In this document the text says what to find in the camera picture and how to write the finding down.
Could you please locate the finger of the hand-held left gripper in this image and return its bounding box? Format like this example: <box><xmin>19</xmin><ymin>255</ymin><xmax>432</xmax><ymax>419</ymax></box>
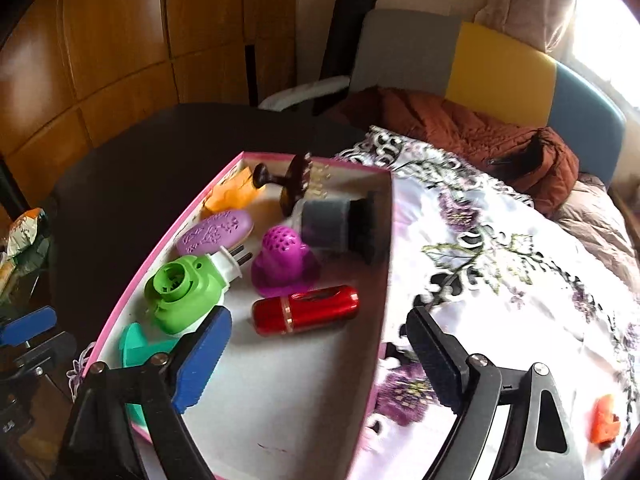
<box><xmin>0</xmin><ymin>306</ymin><xmax>57</xmax><ymax>347</ymax></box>
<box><xmin>15</xmin><ymin>331</ymin><xmax>77</xmax><ymax>376</ymax></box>

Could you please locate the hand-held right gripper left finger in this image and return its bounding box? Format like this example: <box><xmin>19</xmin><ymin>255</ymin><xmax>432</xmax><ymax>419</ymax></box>
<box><xmin>55</xmin><ymin>305</ymin><xmax>234</xmax><ymax>480</ymax></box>

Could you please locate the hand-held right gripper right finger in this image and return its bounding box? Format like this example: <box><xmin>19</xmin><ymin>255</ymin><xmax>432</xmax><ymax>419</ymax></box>
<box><xmin>406</xmin><ymin>306</ymin><xmax>586</xmax><ymax>480</ymax></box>

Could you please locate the teal green plastic cap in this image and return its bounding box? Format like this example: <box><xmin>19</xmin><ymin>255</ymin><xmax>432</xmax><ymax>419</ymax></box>
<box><xmin>118</xmin><ymin>321</ymin><xmax>183</xmax><ymax>431</ymax></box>

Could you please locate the green plug-in repellent heater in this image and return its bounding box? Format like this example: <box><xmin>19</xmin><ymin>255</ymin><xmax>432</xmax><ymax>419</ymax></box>
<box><xmin>144</xmin><ymin>242</ymin><xmax>253</xmax><ymax>336</ymax></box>

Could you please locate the pink cardboard box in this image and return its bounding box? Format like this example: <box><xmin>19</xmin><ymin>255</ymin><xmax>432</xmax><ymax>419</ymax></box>
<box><xmin>82</xmin><ymin>150</ymin><xmax>396</xmax><ymax>480</ymax></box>

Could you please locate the red metallic cylinder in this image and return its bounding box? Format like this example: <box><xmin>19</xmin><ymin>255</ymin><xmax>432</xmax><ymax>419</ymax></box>
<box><xmin>251</xmin><ymin>285</ymin><xmax>361</xmax><ymax>337</ymax></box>

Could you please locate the magenta perforated plastic dome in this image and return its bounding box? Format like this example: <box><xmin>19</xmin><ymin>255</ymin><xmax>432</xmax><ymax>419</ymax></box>
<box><xmin>250</xmin><ymin>225</ymin><xmax>323</xmax><ymax>298</ymax></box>

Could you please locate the grey canister with black lid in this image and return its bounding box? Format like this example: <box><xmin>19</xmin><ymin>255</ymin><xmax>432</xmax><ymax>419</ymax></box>
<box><xmin>300</xmin><ymin>191</ymin><xmax>378</xmax><ymax>266</ymax></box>

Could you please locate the brown bristle brush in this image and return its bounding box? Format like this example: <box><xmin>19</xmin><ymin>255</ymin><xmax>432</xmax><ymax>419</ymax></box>
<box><xmin>252</xmin><ymin>152</ymin><xmax>333</xmax><ymax>218</ymax></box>

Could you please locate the printed plastic bag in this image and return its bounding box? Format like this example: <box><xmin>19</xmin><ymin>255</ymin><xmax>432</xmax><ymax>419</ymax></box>
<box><xmin>0</xmin><ymin>207</ymin><xmax>51</xmax><ymax>306</ymax></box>

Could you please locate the floral embroidered tablecloth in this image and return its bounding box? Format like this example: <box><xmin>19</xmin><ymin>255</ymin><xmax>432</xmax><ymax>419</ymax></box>
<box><xmin>332</xmin><ymin>125</ymin><xmax>640</xmax><ymax>480</ymax></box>

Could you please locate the orange plastic toy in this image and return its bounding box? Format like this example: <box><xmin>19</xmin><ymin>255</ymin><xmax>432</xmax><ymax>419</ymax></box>
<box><xmin>589</xmin><ymin>394</ymin><xmax>622</xmax><ymax>445</ymax></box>

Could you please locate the beige pink duvet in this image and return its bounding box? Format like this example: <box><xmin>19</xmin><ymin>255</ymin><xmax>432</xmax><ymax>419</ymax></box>
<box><xmin>550</xmin><ymin>172</ymin><xmax>640</xmax><ymax>306</ymax></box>

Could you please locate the brown quilted jacket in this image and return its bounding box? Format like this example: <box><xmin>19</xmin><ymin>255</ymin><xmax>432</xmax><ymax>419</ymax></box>
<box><xmin>325</xmin><ymin>86</ymin><xmax>581</xmax><ymax>218</ymax></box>

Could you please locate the white chair armrest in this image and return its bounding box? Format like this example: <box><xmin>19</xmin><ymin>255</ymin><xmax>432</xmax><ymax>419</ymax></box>
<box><xmin>257</xmin><ymin>75</ymin><xmax>351</xmax><ymax>111</ymax></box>

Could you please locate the grey yellow blue headboard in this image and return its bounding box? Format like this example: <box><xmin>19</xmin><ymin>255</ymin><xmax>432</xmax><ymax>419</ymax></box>
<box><xmin>347</xmin><ymin>8</ymin><xmax>627</xmax><ymax>186</ymax></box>

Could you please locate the wooden wardrobe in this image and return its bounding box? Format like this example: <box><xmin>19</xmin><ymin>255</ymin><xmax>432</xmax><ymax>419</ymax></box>
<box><xmin>0</xmin><ymin>0</ymin><xmax>298</xmax><ymax>201</ymax></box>

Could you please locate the black rolled mat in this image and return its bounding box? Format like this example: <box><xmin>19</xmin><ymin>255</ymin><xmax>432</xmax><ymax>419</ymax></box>
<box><xmin>319</xmin><ymin>0</ymin><xmax>377</xmax><ymax>81</ymax></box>

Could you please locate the window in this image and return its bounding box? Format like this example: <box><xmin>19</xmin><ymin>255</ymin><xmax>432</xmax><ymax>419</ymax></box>
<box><xmin>570</xmin><ymin>0</ymin><xmax>640</xmax><ymax>111</ymax></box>

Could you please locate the beige curtain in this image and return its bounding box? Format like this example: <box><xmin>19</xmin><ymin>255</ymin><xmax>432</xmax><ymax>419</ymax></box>
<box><xmin>487</xmin><ymin>0</ymin><xmax>578</xmax><ymax>53</ymax></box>

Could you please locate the black wardrobe handle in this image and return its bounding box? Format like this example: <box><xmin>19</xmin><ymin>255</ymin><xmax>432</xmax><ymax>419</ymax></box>
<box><xmin>244</xmin><ymin>44</ymin><xmax>260</xmax><ymax>107</ymax></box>

